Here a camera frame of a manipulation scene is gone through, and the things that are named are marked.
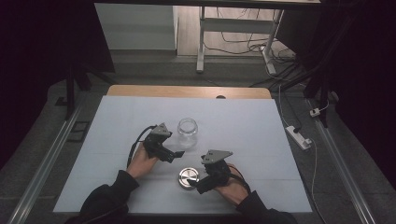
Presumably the thin white cable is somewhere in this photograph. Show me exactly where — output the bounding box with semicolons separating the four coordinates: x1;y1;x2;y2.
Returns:
277;83;329;224

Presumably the clear glass jar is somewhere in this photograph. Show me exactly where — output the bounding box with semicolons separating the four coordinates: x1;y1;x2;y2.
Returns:
177;117;200;149

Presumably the person's right hand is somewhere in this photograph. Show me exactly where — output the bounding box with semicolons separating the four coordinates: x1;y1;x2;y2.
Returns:
214;163;250;207

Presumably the black curtain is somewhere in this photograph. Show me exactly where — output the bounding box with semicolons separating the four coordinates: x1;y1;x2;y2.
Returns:
0;0;116;171
276;0;396;189

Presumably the aluminium floor rail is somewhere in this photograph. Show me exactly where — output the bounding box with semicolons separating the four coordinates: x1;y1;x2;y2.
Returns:
7;101;85;224
305;98;378;224

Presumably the black rectangular floor frame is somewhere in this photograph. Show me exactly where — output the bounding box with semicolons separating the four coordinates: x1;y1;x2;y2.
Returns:
66;120;92;144

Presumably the white wall panel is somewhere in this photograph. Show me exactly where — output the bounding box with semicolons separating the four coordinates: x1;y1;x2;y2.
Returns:
93;3;179;51

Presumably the white power strip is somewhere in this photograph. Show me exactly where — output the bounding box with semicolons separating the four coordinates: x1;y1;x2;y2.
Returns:
285;124;313;151

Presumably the person's left hand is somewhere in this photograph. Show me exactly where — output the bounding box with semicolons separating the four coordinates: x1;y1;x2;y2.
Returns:
125;143;161;181

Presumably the round silver metal lid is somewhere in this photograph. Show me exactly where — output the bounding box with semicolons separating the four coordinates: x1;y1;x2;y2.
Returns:
177;166;201;190

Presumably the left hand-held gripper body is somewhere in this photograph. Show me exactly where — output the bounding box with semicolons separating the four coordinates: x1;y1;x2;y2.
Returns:
142;122;176;164

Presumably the white desk frame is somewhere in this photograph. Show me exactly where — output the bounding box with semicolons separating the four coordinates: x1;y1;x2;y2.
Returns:
195;6;286;76

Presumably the white table cover sheet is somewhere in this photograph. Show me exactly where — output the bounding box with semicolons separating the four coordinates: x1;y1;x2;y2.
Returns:
52;94;313;215

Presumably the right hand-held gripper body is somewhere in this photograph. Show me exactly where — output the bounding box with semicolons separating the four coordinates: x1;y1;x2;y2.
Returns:
199;148;234;191

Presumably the tangle of black floor cables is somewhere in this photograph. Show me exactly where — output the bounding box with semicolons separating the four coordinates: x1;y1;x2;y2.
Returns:
204;7;302;89

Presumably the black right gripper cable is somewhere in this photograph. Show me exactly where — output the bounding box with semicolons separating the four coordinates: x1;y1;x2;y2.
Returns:
229;163;252;196

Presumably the black metal stand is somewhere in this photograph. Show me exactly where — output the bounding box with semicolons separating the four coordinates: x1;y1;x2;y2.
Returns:
55;60;117;121
270;60;341;129

